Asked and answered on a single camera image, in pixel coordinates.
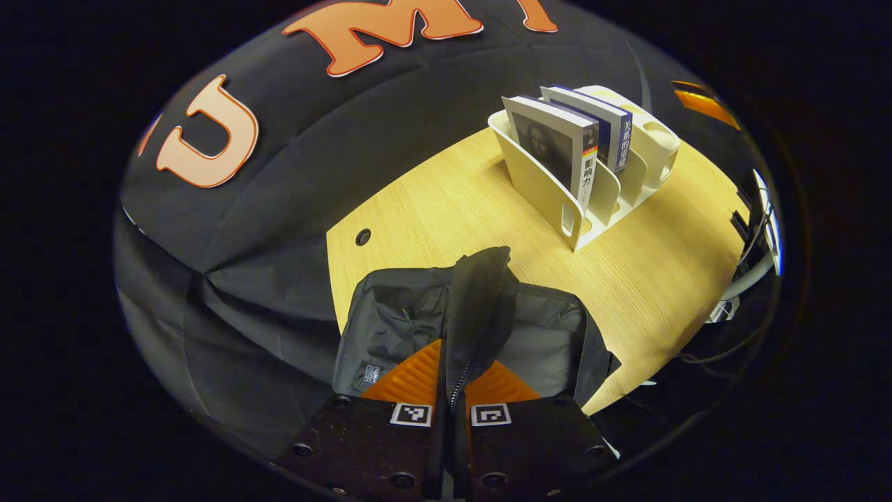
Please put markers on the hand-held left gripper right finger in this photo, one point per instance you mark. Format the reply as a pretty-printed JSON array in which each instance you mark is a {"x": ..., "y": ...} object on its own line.
[{"x": 529, "y": 446}]

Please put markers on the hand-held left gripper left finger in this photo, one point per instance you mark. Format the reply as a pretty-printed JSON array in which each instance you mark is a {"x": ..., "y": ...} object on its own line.
[{"x": 369, "y": 446}]

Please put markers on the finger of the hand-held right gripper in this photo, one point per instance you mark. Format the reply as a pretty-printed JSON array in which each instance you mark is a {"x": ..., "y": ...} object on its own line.
[{"x": 707, "y": 108}]

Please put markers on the blue cover book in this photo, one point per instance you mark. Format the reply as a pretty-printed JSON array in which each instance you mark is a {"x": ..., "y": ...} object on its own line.
[{"x": 617, "y": 136}]

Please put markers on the black schoolbag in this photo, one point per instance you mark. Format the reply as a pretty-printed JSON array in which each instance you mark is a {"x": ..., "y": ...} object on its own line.
[{"x": 390, "y": 321}]

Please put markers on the white portrait cover book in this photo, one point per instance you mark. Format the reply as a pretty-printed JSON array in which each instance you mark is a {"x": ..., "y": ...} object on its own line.
[{"x": 550, "y": 143}]

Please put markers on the white plastic bookshelf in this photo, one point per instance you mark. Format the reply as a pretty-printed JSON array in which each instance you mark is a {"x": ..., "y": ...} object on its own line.
[{"x": 536, "y": 188}]

